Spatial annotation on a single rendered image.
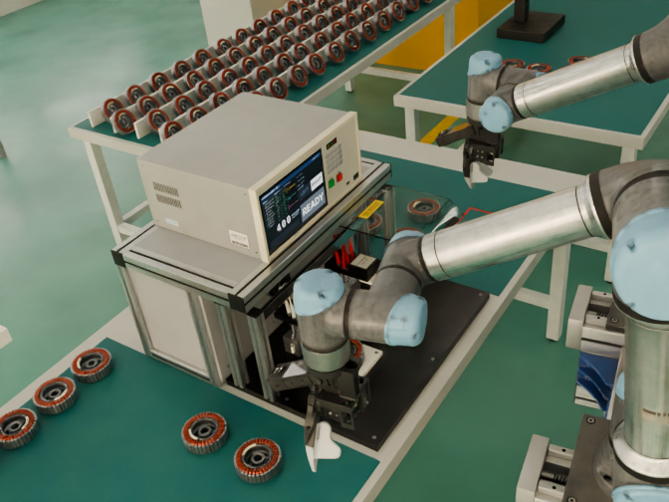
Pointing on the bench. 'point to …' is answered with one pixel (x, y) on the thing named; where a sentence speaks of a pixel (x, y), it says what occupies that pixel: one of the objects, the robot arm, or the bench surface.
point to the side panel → (170, 325)
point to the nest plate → (369, 360)
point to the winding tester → (246, 168)
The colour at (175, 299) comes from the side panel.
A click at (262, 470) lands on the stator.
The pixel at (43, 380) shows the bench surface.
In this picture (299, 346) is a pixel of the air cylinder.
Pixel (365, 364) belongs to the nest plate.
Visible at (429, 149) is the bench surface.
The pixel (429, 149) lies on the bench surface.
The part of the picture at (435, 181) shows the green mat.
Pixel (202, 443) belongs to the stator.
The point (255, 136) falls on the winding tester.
